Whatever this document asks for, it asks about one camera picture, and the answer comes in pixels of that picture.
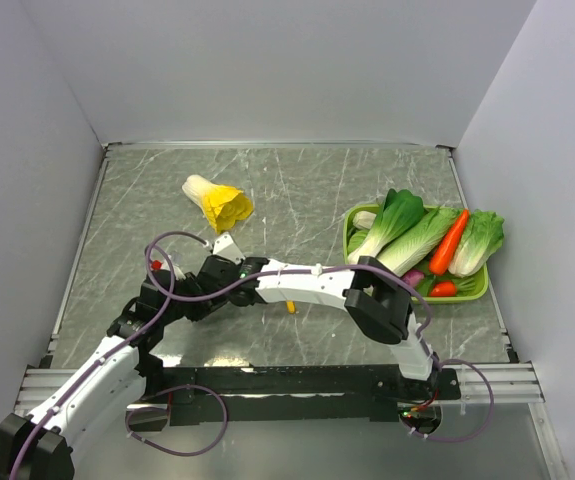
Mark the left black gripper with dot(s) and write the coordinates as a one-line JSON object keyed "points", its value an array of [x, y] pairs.
{"points": [[202, 307]]}

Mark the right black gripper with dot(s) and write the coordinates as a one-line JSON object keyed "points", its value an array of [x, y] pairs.
{"points": [[242, 261]]}

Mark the yellow handled screwdriver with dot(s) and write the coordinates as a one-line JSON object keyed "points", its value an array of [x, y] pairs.
{"points": [[291, 307]]}

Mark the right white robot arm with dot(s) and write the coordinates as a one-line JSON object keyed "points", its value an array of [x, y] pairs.
{"points": [[380, 306]]}

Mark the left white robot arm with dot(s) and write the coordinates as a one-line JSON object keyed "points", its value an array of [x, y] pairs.
{"points": [[50, 441]]}

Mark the yellow toy cabbage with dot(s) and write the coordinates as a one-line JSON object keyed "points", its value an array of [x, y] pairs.
{"points": [[222, 205]]}

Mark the purple toy eggplant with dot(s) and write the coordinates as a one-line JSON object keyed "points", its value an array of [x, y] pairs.
{"points": [[413, 277]]}

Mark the dark green bok choy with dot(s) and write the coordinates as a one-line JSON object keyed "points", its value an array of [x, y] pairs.
{"points": [[399, 211]]}

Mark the light green napa cabbage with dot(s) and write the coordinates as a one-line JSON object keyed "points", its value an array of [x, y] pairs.
{"points": [[413, 246]]}

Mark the orange toy carrot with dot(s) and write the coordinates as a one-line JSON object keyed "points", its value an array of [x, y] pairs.
{"points": [[443, 256]]}

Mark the small red toy pepper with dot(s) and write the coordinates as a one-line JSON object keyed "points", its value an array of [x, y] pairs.
{"points": [[444, 289]]}

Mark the green plastic tray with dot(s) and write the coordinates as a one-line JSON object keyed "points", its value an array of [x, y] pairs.
{"points": [[469, 288]]}

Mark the green lettuce toy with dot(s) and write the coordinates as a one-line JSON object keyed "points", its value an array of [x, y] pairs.
{"points": [[482, 237]]}

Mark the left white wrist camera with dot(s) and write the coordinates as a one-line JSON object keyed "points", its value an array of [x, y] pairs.
{"points": [[162, 265]]}

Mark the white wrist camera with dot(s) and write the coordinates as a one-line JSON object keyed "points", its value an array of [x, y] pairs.
{"points": [[162, 265], [224, 246]]}

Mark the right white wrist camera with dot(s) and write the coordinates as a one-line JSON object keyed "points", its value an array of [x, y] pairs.
{"points": [[224, 246]]}

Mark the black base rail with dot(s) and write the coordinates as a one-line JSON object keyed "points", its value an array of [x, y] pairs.
{"points": [[194, 395]]}

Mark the aluminium frame rail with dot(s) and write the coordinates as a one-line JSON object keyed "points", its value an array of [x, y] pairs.
{"points": [[510, 383]]}

